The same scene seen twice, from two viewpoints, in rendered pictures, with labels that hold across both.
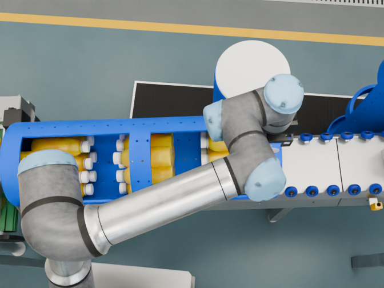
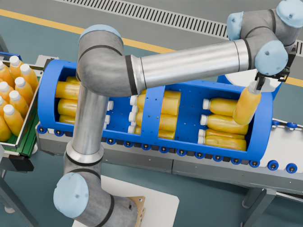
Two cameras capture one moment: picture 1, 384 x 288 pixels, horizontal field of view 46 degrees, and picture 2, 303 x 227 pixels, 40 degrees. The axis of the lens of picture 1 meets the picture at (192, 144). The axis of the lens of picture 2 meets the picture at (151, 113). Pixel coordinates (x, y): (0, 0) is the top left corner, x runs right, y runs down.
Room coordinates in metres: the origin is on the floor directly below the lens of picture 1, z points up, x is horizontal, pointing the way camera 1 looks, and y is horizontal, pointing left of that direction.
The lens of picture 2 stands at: (-0.47, 0.09, 2.54)
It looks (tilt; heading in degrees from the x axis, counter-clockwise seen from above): 59 degrees down; 6
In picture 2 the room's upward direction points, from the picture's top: 1 degrees clockwise
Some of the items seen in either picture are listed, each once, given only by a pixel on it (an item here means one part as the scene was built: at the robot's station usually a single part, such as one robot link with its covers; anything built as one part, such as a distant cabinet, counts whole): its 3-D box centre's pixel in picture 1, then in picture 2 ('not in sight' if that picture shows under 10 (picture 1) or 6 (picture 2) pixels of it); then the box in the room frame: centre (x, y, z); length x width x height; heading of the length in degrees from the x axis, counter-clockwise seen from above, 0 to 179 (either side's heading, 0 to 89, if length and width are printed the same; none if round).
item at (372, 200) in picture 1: (375, 199); not in sight; (0.22, -0.65, 0.92); 0.08 x 0.03 x 0.05; 177
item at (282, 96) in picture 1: (279, 100); (286, 22); (0.32, -0.18, 1.72); 0.09 x 0.08 x 0.11; 104
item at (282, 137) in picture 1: (274, 126); (275, 60); (0.32, -0.19, 1.56); 0.09 x 0.08 x 0.12; 87
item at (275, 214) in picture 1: (282, 209); (256, 210); (0.30, -0.42, 0.31); 0.06 x 0.06 x 0.63; 87
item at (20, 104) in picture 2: not in sight; (20, 106); (0.40, 0.75, 0.98); 0.07 x 0.07 x 0.17
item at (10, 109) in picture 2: not in sight; (8, 109); (0.33, 0.75, 1.08); 0.04 x 0.04 x 0.02
